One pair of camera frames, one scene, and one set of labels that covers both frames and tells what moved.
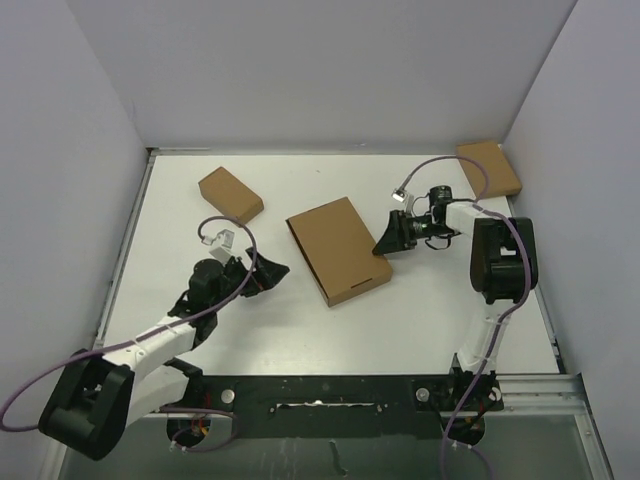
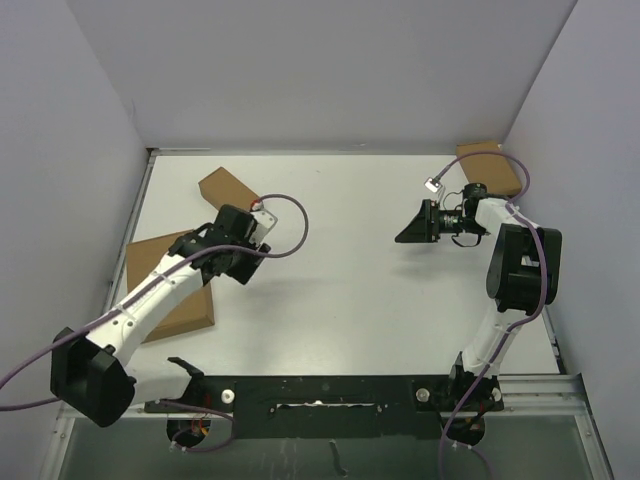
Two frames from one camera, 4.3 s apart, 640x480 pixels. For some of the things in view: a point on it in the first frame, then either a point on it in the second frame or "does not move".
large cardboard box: [340, 249] → [195, 312]
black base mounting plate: [340, 404] does not move
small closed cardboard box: [230, 196] does not move
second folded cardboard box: [502, 179] does not move
